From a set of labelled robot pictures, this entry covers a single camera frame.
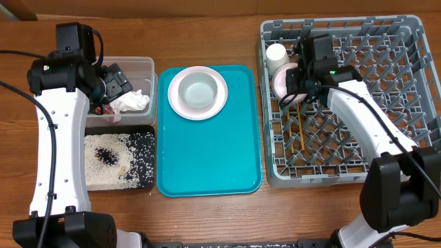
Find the red snack wrapper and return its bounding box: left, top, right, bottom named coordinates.
left=90, top=105, right=118, bottom=123

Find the wooden chopstick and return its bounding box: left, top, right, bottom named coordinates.
left=287, top=110, right=294, bottom=154
left=296, top=103, right=305, bottom=151

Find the black plastic tray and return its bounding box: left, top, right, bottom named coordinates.
left=84, top=124, right=156, bottom=192

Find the white napkin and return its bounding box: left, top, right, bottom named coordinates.
left=110, top=90, right=150, bottom=113

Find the grey dishwasher rack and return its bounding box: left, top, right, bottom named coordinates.
left=257, top=15, right=440, bottom=188

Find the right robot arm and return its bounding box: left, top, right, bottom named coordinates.
left=279, top=34, right=440, bottom=247

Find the grey shallow bowl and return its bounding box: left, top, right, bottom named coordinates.
left=178, top=72, right=218, bottom=108

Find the clear plastic storage bin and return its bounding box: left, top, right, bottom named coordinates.
left=85, top=56, right=158, bottom=127

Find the pink bowl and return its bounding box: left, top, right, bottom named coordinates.
left=271, top=63, right=307, bottom=103

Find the spilled rice pile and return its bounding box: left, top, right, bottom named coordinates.
left=84, top=132, right=156, bottom=192

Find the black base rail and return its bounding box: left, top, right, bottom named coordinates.
left=151, top=238, right=336, bottom=248

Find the pale green paper cup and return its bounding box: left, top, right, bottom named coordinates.
left=265, top=43, right=289, bottom=76

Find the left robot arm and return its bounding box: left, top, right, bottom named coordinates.
left=12, top=23, right=150, bottom=247

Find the teal serving tray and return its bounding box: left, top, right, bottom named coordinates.
left=156, top=65, right=263, bottom=197

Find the white round plate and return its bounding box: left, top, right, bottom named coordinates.
left=167, top=66, right=228, bottom=121

